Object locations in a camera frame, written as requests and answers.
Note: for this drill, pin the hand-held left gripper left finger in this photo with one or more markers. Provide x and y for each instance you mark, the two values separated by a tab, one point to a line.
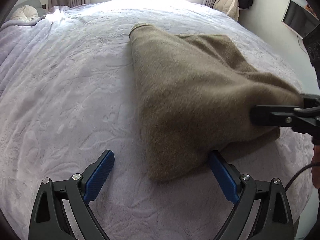
100	175

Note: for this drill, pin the beige puffer jacket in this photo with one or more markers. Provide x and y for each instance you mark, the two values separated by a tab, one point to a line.
228	2

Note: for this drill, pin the brown knit sweater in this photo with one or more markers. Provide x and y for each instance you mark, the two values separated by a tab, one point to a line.
190	92

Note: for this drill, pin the round cream pillow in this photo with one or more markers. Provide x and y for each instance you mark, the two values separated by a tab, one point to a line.
25	13

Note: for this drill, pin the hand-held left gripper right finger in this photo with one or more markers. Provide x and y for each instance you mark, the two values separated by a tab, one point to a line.
223	177

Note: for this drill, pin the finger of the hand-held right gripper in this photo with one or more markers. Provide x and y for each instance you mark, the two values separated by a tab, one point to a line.
312	101
275	115

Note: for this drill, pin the grey padded headboard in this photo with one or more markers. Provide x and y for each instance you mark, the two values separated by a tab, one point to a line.
27	2

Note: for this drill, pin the lavender embossed bedspread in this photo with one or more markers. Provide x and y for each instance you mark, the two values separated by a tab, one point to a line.
75	92

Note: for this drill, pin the lavender fleece duvet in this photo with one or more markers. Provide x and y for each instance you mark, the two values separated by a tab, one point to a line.
22	23

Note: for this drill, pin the person's right forearm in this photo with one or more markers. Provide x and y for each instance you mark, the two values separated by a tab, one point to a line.
316	167

